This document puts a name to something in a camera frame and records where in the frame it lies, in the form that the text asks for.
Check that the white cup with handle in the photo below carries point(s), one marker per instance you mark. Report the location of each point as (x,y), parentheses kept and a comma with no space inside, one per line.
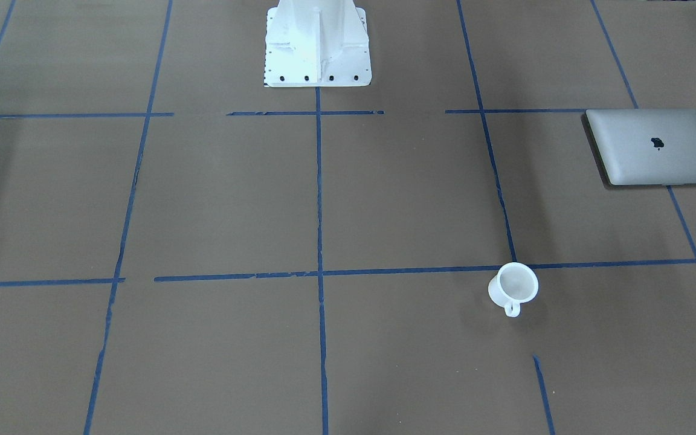
(513,285)

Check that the silver closed laptop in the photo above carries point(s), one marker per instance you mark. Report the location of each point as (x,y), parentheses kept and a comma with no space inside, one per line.
(645,146)

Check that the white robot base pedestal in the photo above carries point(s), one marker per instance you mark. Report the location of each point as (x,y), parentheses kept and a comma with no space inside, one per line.
(316,43)

